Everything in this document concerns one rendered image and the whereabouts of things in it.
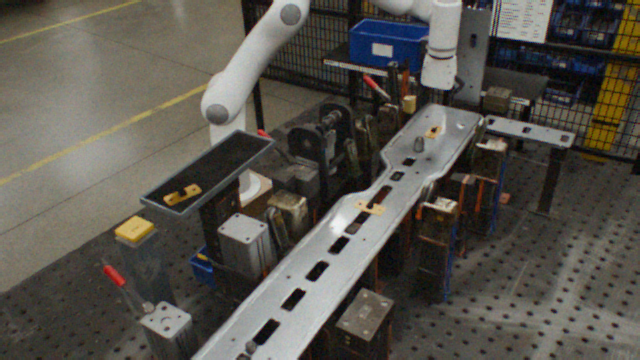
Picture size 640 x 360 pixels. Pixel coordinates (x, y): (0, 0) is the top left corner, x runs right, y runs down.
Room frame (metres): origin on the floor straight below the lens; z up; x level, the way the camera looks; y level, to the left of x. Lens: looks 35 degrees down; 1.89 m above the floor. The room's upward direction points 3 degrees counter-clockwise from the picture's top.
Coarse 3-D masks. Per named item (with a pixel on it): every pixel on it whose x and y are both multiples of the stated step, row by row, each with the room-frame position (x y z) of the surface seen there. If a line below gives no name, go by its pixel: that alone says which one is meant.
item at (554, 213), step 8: (552, 152) 1.39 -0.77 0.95; (560, 152) 1.38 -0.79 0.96; (552, 160) 1.39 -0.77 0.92; (560, 160) 1.38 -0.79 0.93; (552, 168) 1.39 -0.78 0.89; (560, 168) 1.38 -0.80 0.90; (552, 176) 1.39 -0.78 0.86; (544, 184) 1.40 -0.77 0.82; (552, 184) 1.38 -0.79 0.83; (544, 192) 1.39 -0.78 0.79; (552, 192) 1.38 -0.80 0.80; (544, 200) 1.39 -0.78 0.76; (552, 200) 1.38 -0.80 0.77; (528, 208) 1.42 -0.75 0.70; (536, 208) 1.40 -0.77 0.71; (544, 208) 1.39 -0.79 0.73; (552, 208) 1.41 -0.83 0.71; (552, 216) 1.37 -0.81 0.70
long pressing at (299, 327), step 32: (416, 128) 1.52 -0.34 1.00; (448, 128) 1.51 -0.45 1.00; (384, 160) 1.33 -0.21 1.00; (416, 160) 1.32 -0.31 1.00; (448, 160) 1.31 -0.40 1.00; (416, 192) 1.16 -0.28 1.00; (320, 224) 1.04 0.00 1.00; (384, 224) 1.03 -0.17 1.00; (288, 256) 0.92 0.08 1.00; (320, 256) 0.92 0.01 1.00; (352, 256) 0.91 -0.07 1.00; (256, 288) 0.82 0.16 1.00; (288, 288) 0.82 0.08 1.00; (320, 288) 0.82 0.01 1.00; (256, 320) 0.73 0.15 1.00; (288, 320) 0.73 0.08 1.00; (320, 320) 0.73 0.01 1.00; (224, 352) 0.66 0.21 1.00; (256, 352) 0.65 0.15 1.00; (288, 352) 0.65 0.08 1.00
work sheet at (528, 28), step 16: (512, 0) 1.91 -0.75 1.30; (528, 0) 1.87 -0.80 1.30; (544, 0) 1.84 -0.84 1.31; (496, 16) 1.93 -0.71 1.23; (512, 16) 1.90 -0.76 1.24; (528, 16) 1.87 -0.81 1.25; (544, 16) 1.84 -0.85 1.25; (512, 32) 1.89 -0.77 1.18; (528, 32) 1.86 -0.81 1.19; (544, 32) 1.83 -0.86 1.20
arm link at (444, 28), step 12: (444, 0) 1.48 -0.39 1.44; (456, 0) 1.48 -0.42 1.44; (432, 12) 1.48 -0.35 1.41; (444, 12) 1.45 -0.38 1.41; (456, 12) 1.45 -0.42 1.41; (432, 24) 1.47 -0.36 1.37; (444, 24) 1.45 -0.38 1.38; (456, 24) 1.45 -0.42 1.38; (432, 36) 1.47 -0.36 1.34; (444, 36) 1.45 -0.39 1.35; (456, 36) 1.46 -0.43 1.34; (444, 48) 1.45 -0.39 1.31
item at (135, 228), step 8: (136, 216) 0.92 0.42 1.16; (128, 224) 0.89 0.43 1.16; (136, 224) 0.89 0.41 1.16; (144, 224) 0.89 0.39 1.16; (152, 224) 0.88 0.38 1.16; (120, 232) 0.86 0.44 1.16; (128, 232) 0.86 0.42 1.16; (136, 232) 0.86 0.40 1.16; (144, 232) 0.86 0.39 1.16; (136, 240) 0.84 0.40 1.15
